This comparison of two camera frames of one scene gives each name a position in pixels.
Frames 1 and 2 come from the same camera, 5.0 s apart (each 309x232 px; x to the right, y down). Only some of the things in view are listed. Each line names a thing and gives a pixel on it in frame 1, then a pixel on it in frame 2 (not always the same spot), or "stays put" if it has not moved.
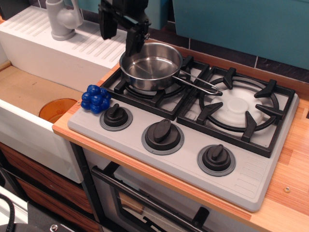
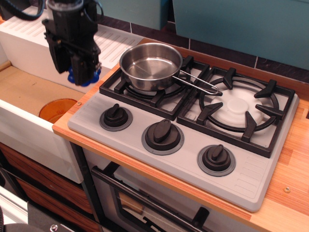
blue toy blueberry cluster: x=96 y=99 to x=71 y=77
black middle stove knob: x=162 y=138 stays put
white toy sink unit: x=40 y=76 stays put
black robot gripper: x=130 y=11 to x=73 y=31
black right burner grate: x=245 y=110 stays put
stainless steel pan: x=154 y=67 stays put
